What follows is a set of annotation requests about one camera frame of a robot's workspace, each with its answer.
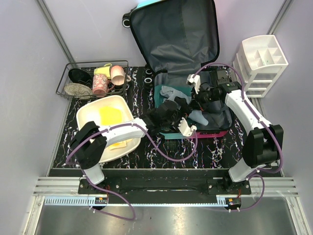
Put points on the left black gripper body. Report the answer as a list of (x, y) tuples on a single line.
[(184, 112)]

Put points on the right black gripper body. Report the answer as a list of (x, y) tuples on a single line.
[(203, 97)]

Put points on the teal cloth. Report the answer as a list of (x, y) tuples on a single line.
[(158, 99)]

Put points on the pink and teal kids suitcase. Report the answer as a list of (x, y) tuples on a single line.
[(178, 38)]

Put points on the yellow towel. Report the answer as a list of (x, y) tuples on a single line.
[(111, 116)]

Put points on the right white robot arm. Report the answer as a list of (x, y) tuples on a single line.
[(262, 149)]

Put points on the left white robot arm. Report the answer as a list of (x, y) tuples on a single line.
[(89, 143)]

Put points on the black marble pattern mat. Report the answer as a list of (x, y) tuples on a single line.
[(221, 152)]

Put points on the white drawer organizer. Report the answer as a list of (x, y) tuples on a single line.
[(260, 61)]

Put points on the plain pink mug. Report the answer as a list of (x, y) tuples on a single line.
[(118, 76)]

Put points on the patterned pink mug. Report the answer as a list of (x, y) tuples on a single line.
[(101, 85)]

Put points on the yellow mug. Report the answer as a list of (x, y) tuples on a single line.
[(105, 70)]

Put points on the white plastic basin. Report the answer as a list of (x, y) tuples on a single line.
[(90, 112)]

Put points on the speckled grey plate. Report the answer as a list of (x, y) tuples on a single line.
[(76, 89)]

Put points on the black bowl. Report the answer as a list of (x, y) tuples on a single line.
[(79, 76)]

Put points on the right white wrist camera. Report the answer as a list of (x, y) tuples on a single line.
[(195, 81)]

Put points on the black wire dish rack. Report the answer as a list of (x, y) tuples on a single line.
[(89, 67)]

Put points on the aluminium frame rail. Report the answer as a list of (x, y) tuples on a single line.
[(77, 191)]

